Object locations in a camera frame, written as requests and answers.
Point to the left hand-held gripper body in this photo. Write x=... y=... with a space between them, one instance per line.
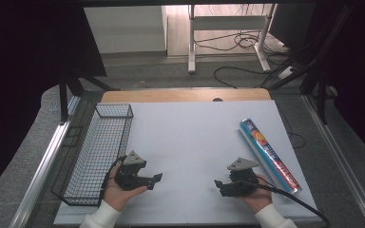
x=130 y=172

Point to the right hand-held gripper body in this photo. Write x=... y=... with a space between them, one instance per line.
x=242 y=179

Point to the person's right hand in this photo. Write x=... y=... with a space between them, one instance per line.
x=259 y=196

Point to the person's left hand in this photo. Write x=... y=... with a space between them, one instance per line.
x=117 y=194

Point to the blue foil roll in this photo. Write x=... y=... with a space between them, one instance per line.
x=271 y=156

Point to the white table mat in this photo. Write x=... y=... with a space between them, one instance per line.
x=190 y=142

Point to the wooden table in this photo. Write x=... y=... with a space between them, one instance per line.
x=183 y=95

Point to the black metal stand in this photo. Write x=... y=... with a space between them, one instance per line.
x=68 y=84
x=321 y=79

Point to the white power strip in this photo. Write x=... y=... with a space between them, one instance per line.
x=286 y=72

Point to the white cabinet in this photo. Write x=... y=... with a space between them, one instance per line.
x=126 y=28

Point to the dark curtain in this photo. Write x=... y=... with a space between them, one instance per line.
x=22 y=63
x=358 y=63

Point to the aluminium rail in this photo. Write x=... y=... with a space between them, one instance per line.
x=42 y=172
x=342 y=161

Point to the white metal desk frame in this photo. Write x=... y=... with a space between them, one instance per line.
x=228 y=22

